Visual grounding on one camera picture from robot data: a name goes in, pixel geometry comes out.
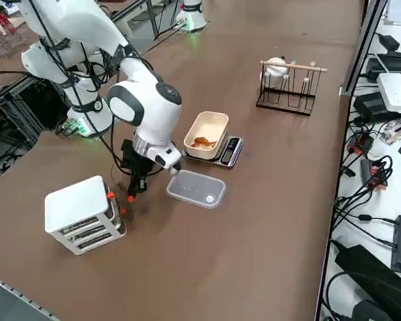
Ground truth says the cream rectangular bowl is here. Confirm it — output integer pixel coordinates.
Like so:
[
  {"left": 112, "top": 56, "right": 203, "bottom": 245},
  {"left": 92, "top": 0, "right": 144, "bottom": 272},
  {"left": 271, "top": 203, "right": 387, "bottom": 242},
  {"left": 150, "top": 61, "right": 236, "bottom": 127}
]
[{"left": 182, "top": 111, "right": 229, "bottom": 158}]

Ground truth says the silver digital kitchen scale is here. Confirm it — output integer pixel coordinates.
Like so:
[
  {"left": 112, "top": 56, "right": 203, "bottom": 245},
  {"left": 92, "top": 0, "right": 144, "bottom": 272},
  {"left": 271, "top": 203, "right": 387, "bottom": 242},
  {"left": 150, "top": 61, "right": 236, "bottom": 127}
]
[{"left": 181, "top": 135, "right": 245, "bottom": 169}]

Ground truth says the aluminium frame post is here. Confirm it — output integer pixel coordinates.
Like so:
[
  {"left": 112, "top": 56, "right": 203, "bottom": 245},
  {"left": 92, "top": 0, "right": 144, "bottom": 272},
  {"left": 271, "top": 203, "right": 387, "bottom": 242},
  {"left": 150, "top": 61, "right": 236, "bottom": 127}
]
[{"left": 339, "top": 0, "right": 388, "bottom": 98}]

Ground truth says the aluminium frame rail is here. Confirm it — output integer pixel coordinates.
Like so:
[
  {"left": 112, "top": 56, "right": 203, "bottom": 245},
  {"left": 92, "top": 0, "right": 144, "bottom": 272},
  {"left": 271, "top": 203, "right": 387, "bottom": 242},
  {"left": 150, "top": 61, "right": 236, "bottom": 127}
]
[{"left": 0, "top": 272, "right": 59, "bottom": 321}]

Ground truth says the white smiley mug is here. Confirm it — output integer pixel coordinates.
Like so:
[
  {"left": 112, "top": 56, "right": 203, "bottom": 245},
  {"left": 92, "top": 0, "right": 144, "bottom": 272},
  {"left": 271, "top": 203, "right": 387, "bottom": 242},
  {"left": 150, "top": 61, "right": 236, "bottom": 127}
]
[{"left": 262, "top": 56, "right": 288, "bottom": 90}]

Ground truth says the long black box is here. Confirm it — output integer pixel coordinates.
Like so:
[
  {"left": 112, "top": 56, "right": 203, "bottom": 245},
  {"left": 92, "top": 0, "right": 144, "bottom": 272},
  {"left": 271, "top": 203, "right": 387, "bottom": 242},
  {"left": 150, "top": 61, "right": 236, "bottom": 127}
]
[{"left": 366, "top": 51, "right": 401, "bottom": 81}]

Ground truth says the black wire cup rack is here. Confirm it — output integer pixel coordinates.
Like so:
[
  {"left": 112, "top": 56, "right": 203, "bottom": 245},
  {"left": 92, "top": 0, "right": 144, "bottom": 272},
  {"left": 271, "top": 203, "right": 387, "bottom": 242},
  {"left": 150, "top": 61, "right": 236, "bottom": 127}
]
[{"left": 255, "top": 60, "right": 328, "bottom": 117}]

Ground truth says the black power brick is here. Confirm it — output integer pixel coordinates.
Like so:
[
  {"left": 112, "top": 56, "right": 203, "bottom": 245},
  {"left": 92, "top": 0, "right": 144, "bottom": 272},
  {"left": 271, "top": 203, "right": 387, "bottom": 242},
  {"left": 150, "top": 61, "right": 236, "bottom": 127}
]
[{"left": 378, "top": 33, "right": 401, "bottom": 51}]

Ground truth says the clear drawer with orange handle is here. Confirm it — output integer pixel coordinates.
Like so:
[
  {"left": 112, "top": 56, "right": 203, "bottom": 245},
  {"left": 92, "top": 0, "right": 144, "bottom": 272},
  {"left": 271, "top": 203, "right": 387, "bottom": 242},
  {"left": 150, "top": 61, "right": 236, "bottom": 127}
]
[
  {"left": 61, "top": 191, "right": 116, "bottom": 232},
  {"left": 70, "top": 182, "right": 135, "bottom": 240}
]

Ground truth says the clear plastic container lid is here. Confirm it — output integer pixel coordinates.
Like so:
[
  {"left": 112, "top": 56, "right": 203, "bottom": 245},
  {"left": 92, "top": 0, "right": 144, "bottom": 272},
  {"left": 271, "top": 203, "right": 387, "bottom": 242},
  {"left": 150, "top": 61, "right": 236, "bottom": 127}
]
[{"left": 166, "top": 169, "right": 227, "bottom": 210}]

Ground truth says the black power adapter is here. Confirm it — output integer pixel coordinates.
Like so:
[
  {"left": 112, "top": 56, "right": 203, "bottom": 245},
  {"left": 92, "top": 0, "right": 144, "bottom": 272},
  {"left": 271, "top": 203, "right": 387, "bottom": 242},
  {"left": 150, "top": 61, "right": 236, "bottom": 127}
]
[{"left": 353, "top": 90, "right": 387, "bottom": 123}]

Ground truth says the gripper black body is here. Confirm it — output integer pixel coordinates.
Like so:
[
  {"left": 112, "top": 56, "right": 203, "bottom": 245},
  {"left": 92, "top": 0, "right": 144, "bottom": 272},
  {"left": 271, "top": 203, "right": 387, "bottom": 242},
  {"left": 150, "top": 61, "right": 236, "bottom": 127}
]
[{"left": 121, "top": 139, "right": 155, "bottom": 178}]

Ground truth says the orange-brown dried food piece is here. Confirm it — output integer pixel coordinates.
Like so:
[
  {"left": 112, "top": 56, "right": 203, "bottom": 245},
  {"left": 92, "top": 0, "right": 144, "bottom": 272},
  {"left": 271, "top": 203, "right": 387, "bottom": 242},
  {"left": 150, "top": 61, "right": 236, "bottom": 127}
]
[{"left": 190, "top": 136, "right": 218, "bottom": 148}]

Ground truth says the white router box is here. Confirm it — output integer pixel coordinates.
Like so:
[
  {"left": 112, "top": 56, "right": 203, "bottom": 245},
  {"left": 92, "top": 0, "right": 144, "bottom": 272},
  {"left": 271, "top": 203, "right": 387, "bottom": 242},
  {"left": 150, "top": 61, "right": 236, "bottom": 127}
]
[{"left": 376, "top": 72, "right": 401, "bottom": 113}]

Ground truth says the black bulky device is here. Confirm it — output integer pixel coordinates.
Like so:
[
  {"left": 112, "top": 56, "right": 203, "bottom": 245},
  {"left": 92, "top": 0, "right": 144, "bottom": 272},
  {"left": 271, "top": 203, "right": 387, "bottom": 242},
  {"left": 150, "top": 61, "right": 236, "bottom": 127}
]
[{"left": 330, "top": 240, "right": 401, "bottom": 321}]

